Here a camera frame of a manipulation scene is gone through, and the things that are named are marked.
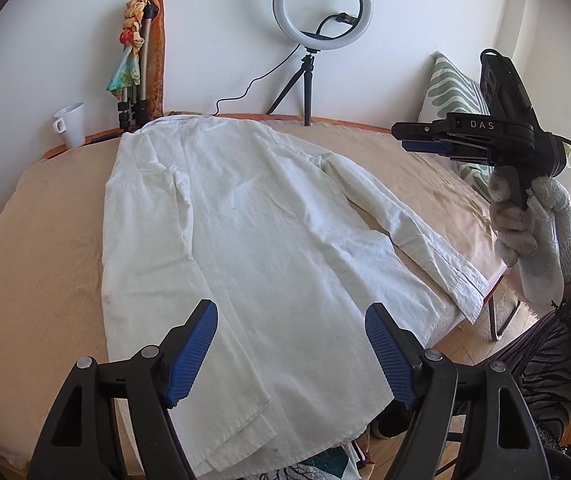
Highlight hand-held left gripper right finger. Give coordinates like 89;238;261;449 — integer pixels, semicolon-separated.
364;302;551;480

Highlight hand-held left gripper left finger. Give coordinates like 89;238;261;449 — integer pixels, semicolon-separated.
30;299;219;480

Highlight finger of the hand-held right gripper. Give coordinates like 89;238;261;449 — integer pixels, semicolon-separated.
402;139;453;159
392;116;453;140

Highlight white shirt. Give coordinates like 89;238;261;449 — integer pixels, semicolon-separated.
101;114;491;478

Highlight person's right hand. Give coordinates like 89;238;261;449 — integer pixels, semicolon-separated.
488;165;571;307

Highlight leaf-patterned cushion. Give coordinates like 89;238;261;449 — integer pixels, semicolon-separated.
418;52;496;196

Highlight dark shoe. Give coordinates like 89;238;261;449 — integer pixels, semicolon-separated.
369;400;419;440

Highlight metal chair leg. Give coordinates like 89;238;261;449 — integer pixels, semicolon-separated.
488;280;521;343

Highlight small black tripod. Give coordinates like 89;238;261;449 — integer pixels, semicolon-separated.
265;49;316;127

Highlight printed cloth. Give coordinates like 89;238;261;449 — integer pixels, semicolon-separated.
295;440;401;480

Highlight zebra striped pants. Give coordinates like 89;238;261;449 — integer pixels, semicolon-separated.
465;320;571;453

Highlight beige blanket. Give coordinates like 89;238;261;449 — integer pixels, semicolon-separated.
0;120;509;471

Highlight white cup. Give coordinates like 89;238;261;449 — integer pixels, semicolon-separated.
53;102;87;149

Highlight folded silver tripod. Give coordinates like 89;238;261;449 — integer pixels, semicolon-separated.
116;4;160;133

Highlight orange patterned scarf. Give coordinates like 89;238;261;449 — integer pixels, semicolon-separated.
145;0;167;121

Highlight colourful knotted scarf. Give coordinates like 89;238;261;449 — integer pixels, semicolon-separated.
105;0;153;98

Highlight black power cable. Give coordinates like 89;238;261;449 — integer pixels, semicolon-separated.
214;11;361;117

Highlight white ring light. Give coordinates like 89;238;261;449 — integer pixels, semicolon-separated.
272;0;373;52

